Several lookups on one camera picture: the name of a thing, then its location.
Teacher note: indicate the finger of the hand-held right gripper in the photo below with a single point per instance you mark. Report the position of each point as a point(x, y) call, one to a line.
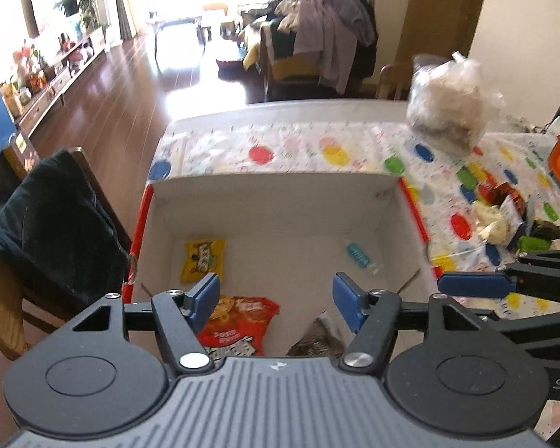
point(476, 284)
point(536, 329)

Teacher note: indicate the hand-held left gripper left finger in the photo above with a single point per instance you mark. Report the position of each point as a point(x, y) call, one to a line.
point(206, 299)

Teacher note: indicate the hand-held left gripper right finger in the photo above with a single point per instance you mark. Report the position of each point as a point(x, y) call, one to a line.
point(345, 299)

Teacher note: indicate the black and gold snack packet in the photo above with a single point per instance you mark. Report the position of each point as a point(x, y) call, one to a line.
point(317, 338)

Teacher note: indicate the white and red cardboard box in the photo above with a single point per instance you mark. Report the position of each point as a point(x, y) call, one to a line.
point(280, 214)

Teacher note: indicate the yellow snack packet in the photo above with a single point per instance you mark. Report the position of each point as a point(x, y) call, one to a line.
point(203, 261)

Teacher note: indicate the small teal candy packet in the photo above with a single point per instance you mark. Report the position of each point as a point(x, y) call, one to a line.
point(360, 254)

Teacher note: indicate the cream snack packet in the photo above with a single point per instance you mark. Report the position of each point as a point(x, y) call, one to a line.
point(492, 224)

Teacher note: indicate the black jacket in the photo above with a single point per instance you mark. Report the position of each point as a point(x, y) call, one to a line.
point(51, 224)

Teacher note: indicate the clear plastic bag of food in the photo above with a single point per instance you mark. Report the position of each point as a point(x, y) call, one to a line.
point(448, 98)

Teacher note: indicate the wooden chair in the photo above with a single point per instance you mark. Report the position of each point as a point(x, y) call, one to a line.
point(9, 317)
point(394, 81)

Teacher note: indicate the dark floor cushion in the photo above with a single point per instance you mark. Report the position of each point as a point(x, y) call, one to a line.
point(229, 64)

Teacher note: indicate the wooden television cabinet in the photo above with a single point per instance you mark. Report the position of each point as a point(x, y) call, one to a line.
point(56, 84)

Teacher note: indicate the pile of clothes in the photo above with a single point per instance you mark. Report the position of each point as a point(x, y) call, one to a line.
point(326, 32)

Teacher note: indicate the glass coffee table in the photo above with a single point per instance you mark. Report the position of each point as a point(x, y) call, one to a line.
point(175, 23)

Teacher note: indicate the flower bouquet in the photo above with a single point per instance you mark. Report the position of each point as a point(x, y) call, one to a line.
point(30, 65)

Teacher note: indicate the television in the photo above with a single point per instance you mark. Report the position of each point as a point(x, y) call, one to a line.
point(51, 4)

